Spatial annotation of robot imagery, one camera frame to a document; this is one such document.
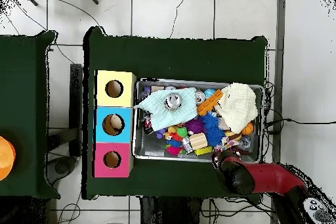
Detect cream knitted cloth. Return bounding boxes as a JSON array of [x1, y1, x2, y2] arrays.
[[213, 82, 259, 135]]

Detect silver mesh bin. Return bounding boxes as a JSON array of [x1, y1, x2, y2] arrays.
[[132, 78, 264, 166]]

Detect wooden box with three holes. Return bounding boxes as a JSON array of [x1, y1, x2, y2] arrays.
[[93, 70, 137, 179]]

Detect mint knitted cloth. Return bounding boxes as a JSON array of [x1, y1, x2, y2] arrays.
[[133, 87, 199, 132]]

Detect crushed silver can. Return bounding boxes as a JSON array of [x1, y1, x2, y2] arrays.
[[164, 93, 182, 111]]

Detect purple spiky ball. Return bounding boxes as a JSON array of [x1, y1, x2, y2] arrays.
[[183, 118, 205, 134]]

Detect orange plastic block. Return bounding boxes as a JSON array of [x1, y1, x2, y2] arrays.
[[196, 89, 224, 116]]

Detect small blue spiky ball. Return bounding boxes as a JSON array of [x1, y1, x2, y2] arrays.
[[200, 112, 221, 129]]

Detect ridged wooden block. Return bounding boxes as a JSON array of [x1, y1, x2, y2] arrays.
[[189, 132, 208, 150]]

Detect blue globe ball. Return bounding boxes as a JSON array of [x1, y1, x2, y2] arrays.
[[203, 87, 217, 99]]

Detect large blue spiky ball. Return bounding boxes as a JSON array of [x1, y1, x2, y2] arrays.
[[204, 126, 226, 147]]

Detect orange basketball toy ball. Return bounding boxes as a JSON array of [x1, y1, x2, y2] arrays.
[[240, 122, 255, 136]]

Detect dark green side table cloth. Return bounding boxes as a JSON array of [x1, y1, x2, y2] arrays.
[[0, 30, 60, 199]]

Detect orange round object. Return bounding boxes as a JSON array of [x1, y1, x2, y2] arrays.
[[0, 135, 16, 182]]

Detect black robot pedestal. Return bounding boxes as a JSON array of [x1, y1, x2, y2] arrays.
[[140, 196, 203, 224]]

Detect black power cable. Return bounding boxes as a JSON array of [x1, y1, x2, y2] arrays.
[[263, 118, 336, 133]]

